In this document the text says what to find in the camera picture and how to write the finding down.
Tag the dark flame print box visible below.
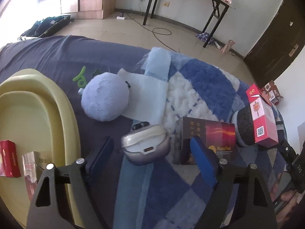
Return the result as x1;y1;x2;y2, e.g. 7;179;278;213
172;116;237;165

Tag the person's right hand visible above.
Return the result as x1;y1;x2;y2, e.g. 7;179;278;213
278;191;305;225

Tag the red white box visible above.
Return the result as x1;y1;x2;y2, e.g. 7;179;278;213
249;95;279;148

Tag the round plush ball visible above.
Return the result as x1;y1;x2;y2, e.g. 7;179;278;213
80;72;130;122

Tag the dark wooden door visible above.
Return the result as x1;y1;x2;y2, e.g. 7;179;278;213
243;0;305;89

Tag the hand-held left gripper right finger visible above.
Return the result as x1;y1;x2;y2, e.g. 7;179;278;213
189;136;278;229

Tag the dark blue bed sheet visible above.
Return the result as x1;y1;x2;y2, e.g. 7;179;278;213
0;35;153;229

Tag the white cloth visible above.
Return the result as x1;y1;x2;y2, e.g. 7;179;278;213
118;68;168;120

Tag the pink packet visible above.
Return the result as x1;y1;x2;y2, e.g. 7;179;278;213
220;40;235;54

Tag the white grey case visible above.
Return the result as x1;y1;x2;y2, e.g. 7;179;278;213
121;122;171;166

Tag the open dark suitcase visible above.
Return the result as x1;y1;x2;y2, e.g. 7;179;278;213
20;14;72;39

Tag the yellow plastic basin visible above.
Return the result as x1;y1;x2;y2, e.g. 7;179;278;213
0;68;83;229

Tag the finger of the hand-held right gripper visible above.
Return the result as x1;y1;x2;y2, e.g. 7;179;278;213
275;120;287;140
278;139;305;194

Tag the blue white checkered blanket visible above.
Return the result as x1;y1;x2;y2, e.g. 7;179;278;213
114;50;289;229

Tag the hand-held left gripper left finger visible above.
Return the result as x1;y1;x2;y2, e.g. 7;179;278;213
26;136;115;229

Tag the gold red box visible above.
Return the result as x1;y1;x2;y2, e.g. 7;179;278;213
22;151;51;202

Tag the wooden wardrobe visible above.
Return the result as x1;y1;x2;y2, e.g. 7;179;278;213
38;0;120;19

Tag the black grey foam cylinder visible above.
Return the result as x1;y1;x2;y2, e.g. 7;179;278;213
232;105;256;147

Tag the blue patterned cloth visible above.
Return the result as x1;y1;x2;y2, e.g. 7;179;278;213
196;32;215;44

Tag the light blue cloth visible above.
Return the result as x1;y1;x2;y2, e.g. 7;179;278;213
140;47;171;80

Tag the black cable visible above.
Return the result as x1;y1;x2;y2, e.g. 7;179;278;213
124;12;178;52

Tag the brown patterned box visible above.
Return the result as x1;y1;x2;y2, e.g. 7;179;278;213
262;80;284;104

